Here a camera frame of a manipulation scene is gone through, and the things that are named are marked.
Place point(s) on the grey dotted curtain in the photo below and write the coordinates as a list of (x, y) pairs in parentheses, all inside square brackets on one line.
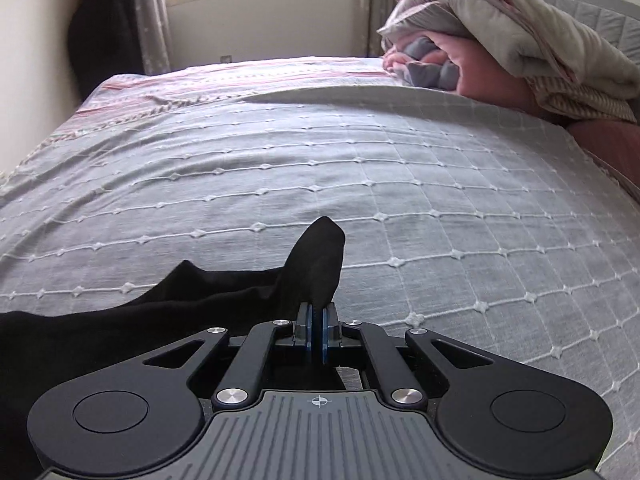
[(152, 15), (370, 5)]

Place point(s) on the pink grey bundled cloth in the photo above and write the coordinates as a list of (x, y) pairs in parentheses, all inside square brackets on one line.
[(425, 62)]

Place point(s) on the pink duvet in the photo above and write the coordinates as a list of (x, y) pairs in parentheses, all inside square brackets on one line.
[(500, 70)]

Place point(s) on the grey quilted bed cover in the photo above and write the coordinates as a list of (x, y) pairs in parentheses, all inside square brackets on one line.
[(400, 200)]

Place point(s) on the black pants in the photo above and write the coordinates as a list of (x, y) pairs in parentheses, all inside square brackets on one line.
[(150, 305)]

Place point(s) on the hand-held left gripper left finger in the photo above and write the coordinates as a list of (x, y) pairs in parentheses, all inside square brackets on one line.
[(311, 334)]

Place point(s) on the dark hanging cloth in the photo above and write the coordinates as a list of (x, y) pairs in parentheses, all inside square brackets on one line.
[(102, 35)]

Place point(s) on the beige grey folded quilt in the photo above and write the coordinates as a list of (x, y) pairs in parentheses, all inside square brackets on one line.
[(525, 30)]

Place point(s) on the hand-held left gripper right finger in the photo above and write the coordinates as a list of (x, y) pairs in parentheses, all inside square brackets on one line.
[(326, 334)]

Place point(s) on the grey quilted headboard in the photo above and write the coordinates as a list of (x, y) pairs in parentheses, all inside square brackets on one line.
[(595, 10)]

